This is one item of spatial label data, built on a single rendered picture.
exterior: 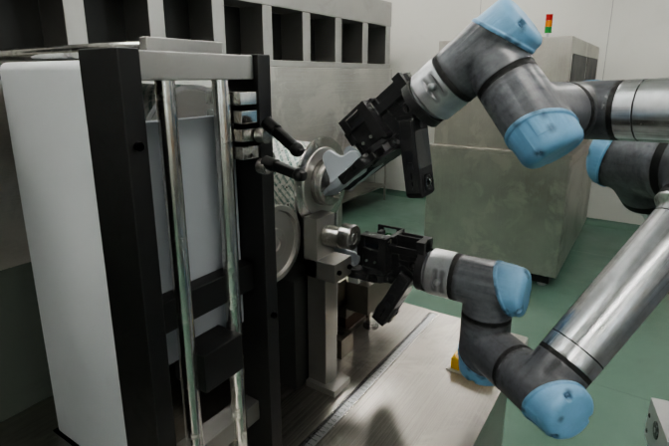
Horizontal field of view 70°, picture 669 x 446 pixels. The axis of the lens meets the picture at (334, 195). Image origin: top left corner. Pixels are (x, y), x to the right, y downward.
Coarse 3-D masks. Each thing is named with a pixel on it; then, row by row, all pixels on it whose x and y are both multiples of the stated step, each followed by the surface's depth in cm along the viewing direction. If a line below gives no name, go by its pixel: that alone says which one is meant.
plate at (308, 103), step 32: (0, 96) 68; (288, 96) 120; (320, 96) 132; (352, 96) 146; (0, 128) 68; (288, 128) 122; (320, 128) 134; (0, 160) 69; (0, 192) 69; (0, 224) 70; (0, 256) 70
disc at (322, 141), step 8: (328, 136) 79; (312, 144) 75; (320, 144) 77; (328, 144) 79; (336, 144) 81; (304, 152) 74; (312, 152) 75; (336, 152) 81; (304, 160) 74; (304, 168) 74; (296, 184) 73; (296, 192) 73; (296, 200) 74; (304, 208) 76; (336, 208) 84; (304, 216) 76
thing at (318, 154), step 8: (320, 152) 77; (312, 160) 75; (312, 168) 76; (304, 184) 74; (304, 192) 75; (304, 200) 75; (312, 200) 77; (312, 208) 77; (320, 208) 79; (328, 208) 81
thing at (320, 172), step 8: (320, 160) 77; (320, 168) 76; (312, 176) 76; (320, 176) 75; (328, 176) 76; (312, 184) 76; (320, 184) 75; (328, 184) 77; (312, 192) 76; (320, 192) 75; (320, 200) 77; (328, 200) 77; (336, 200) 80
